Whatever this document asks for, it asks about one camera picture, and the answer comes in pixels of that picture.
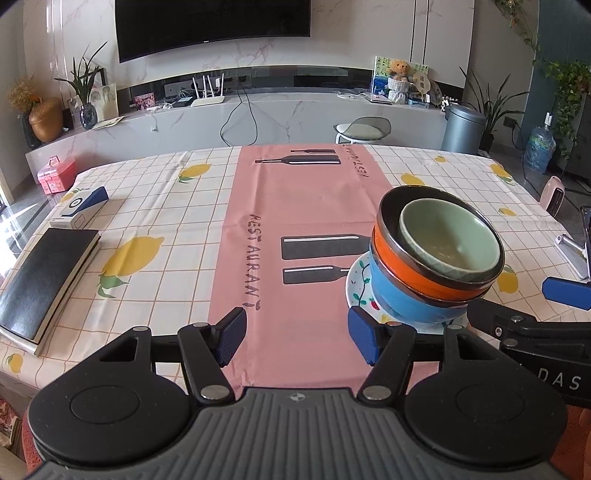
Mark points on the lemon print checked tablecloth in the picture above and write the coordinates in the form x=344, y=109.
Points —
x=161, y=207

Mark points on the marble television console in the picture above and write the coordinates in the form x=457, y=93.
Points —
x=184, y=134

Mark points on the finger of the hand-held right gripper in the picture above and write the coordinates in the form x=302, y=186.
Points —
x=568, y=291
x=489, y=314

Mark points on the dried yellow flowers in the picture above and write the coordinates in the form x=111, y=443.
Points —
x=24, y=94

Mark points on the black set-top box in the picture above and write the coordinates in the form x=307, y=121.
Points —
x=182, y=102

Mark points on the dark slim vase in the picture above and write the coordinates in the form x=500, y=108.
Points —
x=27, y=131

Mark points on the green ceramic bowl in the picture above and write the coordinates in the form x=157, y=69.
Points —
x=443, y=240

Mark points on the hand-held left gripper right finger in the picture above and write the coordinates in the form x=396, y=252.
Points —
x=362, y=334

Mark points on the cow figurine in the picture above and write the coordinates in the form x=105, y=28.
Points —
x=449, y=104

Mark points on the silver laptop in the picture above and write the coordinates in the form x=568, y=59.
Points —
x=379, y=100

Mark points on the white fruit print plate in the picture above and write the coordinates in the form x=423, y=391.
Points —
x=358, y=286

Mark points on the drawing card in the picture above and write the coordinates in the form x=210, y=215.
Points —
x=105, y=101

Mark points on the loose papers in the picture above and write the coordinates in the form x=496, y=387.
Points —
x=108, y=122

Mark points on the green leafy plant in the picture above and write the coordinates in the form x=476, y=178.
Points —
x=83, y=81

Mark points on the pink photo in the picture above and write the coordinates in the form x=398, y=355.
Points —
x=144, y=101

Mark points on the silver and black stand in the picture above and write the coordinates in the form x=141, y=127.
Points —
x=572, y=251

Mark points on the white router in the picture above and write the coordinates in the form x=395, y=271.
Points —
x=208, y=101

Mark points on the pink storage case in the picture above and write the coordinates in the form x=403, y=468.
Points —
x=56, y=177

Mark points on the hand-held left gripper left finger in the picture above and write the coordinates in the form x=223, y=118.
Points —
x=233, y=334

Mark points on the bushy vine plant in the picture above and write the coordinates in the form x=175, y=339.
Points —
x=570, y=97

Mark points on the blue green painting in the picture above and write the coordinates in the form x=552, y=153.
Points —
x=379, y=76

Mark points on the gold round vase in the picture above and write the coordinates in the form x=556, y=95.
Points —
x=46, y=121

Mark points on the blue steel bowl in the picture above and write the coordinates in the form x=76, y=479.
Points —
x=397, y=300

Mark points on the white and blue box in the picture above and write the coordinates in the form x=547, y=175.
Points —
x=78, y=207

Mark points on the white rolling stool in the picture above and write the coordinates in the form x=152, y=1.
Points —
x=364, y=129

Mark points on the orange steel bowl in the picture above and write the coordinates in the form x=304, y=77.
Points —
x=397, y=267

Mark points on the tall potted plant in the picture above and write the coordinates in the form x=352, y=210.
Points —
x=494, y=108

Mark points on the black television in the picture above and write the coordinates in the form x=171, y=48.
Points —
x=207, y=27

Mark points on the white knitted basket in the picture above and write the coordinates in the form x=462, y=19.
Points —
x=398, y=90

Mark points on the blue glass vase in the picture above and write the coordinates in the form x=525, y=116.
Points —
x=87, y=117

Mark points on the black notebook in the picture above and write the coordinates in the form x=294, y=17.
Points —
x=41, y=286

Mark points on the grey trash bin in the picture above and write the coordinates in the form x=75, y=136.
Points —
x=462, y=131

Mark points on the blue water bottle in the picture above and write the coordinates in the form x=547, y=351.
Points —
x=539, y=147

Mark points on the hanging vine plant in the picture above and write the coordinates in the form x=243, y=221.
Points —
x=521, y=23

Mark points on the round hand fan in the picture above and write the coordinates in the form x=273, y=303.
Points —
x=422, y=84

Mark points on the pink heater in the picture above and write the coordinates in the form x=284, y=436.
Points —
x=555, y=196

